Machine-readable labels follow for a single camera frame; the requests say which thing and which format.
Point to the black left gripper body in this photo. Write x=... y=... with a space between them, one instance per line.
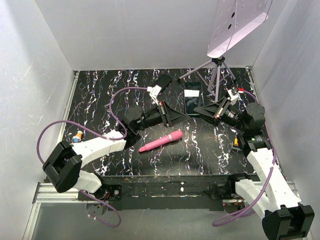
x=161 y=109

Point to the lilac perforated board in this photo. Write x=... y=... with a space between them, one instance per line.
x=234 y=20

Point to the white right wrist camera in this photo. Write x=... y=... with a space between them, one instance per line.
x=233 y=94

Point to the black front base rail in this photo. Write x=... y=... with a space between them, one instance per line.
x=174 y=192

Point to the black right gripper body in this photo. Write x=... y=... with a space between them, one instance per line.
x=224 y=108

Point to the small colourful toy figure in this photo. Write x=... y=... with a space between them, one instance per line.
x=78 y=137

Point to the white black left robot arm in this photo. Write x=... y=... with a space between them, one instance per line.
x=64 y=165

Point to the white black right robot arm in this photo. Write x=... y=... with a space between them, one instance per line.
x=283 y=216

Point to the yellow and blue toy brick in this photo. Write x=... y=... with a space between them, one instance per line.
x=235 y=143

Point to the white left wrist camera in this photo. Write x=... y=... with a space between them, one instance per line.
x=154 y=92

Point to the blue smartphone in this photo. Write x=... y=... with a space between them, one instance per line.
x=193 y=97

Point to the lilac tripod stand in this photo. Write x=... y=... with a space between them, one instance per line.
x=214 y=83

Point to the aluminium frame rail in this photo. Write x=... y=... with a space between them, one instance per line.
x=46 y=193

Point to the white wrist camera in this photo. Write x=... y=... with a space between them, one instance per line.
x=154 y=92
x=233 y=94

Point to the pink cylindrical tool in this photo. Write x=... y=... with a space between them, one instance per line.
x=173 y=136

